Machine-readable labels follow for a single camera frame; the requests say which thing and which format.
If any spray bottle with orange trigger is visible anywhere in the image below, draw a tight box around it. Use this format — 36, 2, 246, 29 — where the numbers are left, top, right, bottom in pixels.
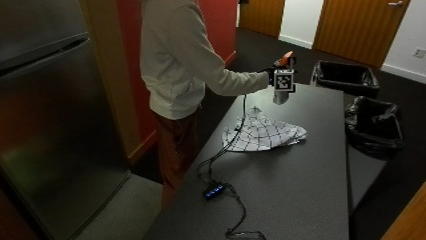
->
271, 50, 298, 106

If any white marker cube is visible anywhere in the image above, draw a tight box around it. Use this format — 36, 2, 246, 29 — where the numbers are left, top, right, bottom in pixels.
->
273, 69, 297, 93

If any rectangular bin with black bag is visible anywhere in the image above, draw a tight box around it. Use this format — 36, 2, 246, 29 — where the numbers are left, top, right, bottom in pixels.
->
309, 59, 382, 99

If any plain wooden door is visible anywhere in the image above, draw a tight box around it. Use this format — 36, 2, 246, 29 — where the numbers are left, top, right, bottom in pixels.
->
237, 0, 286, 39

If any white checked cloth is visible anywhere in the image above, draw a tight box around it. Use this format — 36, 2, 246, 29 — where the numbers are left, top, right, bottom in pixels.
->
221, 105, 309, 153

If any round bin with black bag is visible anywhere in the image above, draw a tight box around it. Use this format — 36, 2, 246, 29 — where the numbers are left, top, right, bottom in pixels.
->
343, 95, 406, 158

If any the person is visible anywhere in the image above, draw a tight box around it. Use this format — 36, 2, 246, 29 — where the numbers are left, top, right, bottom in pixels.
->
140, 0, 273, 209

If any wooden cabinet side panel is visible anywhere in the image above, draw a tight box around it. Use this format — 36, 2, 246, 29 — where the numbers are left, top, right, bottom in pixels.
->
78, 0, 157, 165

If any black hub with blue lights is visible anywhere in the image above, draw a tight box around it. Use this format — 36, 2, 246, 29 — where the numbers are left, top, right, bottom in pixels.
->
202, 181, 226, 201

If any wooden furniture corner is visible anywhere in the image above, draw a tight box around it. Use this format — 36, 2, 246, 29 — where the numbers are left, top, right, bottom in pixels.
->
379, 181, 426, 240

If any stainless steel refrigerator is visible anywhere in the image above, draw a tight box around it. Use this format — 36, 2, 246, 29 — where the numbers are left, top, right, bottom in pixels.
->
0, 0, 133, 240

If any wooden door with handle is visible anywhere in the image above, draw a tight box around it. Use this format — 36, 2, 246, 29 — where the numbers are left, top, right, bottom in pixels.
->
311, 0, 413, 69

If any black cable to glove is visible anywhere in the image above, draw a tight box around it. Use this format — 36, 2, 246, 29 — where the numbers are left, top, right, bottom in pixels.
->
196, 94, 249, 186

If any black cable from hub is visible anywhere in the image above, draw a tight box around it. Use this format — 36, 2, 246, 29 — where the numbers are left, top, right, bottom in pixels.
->
223, 182, 269, 240

